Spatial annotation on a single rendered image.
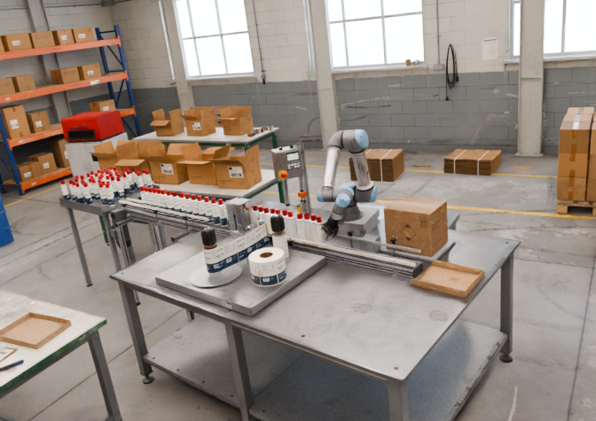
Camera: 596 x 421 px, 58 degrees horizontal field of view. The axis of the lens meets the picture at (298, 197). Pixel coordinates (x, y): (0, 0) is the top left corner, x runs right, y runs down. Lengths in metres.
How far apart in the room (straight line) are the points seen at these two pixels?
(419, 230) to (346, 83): 6.14
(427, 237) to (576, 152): 3.12
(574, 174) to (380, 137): 3.81
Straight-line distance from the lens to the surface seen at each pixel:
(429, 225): 3.15
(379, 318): 2.71
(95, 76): 10.92
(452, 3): 8.40
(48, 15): 11.45
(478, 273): 3.08
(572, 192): 6.18
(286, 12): 9.54
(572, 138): 6.03
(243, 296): 2.94
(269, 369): 3.50
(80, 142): 8.75
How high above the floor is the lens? 2.26
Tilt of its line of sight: 19 degrees down
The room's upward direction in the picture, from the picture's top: 7 degrees counter-clockwise
